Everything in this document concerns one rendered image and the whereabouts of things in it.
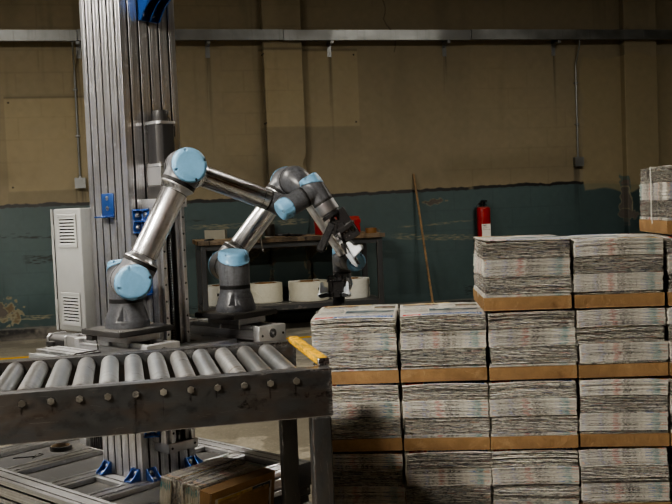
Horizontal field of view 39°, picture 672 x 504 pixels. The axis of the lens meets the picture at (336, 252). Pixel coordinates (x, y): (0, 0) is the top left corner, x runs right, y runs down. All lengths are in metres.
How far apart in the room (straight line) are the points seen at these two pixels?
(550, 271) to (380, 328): 0.59
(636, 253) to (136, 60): 1.86
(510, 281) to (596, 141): 7.86
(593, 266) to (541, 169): 7.48
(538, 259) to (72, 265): 1.73
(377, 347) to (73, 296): 1.22
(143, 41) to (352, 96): 6.55
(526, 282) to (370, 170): 6.92
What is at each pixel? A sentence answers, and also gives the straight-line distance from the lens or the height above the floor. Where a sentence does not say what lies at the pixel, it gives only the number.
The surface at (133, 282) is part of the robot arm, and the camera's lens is 3.11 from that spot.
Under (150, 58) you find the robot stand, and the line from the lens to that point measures 3.60.
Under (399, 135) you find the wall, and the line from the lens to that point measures 10.10.
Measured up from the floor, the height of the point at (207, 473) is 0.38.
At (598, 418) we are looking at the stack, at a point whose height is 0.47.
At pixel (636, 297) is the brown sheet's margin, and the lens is 3.23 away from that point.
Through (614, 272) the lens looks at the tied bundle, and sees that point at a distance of 3.22.
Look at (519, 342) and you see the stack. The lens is 3.20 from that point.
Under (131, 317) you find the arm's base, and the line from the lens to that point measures 3.26.
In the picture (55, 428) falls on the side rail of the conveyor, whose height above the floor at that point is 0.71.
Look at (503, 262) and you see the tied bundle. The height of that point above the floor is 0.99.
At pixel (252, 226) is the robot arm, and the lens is 3.74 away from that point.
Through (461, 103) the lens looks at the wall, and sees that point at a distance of 10.35.
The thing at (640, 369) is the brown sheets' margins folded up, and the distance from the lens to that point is 3.27.
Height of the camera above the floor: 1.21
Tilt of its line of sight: 3 degrees down
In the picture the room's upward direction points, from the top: 2 degrees counter-clockwise
